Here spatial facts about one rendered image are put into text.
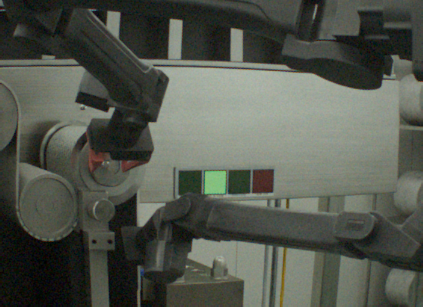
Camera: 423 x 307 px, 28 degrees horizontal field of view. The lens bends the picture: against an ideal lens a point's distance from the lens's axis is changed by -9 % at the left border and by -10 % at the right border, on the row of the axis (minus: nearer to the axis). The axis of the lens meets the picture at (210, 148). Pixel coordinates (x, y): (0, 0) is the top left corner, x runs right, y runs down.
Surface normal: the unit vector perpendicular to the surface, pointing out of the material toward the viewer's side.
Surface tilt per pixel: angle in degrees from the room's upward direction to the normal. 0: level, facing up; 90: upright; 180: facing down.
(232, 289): 90
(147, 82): 99
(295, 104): 90
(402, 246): 63
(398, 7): 90
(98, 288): 90
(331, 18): 71
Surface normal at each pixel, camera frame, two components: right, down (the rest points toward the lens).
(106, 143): 0.35, -0.58
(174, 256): 0.75, -0.21
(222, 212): -0.50, -0.47
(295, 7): -0.27, -0.25
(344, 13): -0.69, -0.32
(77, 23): 0.92, 0.20
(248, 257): 0.42, 0.06
